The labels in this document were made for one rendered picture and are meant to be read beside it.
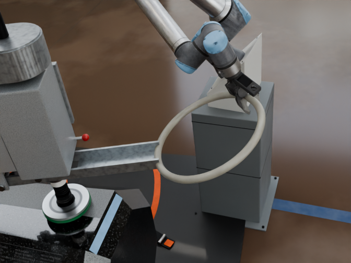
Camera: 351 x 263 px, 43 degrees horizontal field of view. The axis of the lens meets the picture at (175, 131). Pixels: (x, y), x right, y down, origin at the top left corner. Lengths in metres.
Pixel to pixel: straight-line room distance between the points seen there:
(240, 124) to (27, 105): 1.26
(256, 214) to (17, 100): 1.82
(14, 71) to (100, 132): 2.42
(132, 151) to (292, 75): 2.73
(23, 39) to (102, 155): 0.63
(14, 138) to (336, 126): 2.72
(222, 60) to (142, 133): 2.17
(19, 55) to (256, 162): 1.56
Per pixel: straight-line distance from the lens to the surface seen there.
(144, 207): 2.34
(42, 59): 1.60
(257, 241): 2.95
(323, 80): 4.37
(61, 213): 2.05
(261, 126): 1.69
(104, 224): 2.05
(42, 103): 1.62
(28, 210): 2.21
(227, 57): 1.72
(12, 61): 1.56
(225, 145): 2.61
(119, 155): 1.93
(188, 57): 1.84
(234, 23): 2.40
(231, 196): 2.90
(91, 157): 1.96
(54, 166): 1.80
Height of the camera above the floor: 2.35
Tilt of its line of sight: 39 degrees down
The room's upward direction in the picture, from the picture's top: 8 degrees counter-clockwise
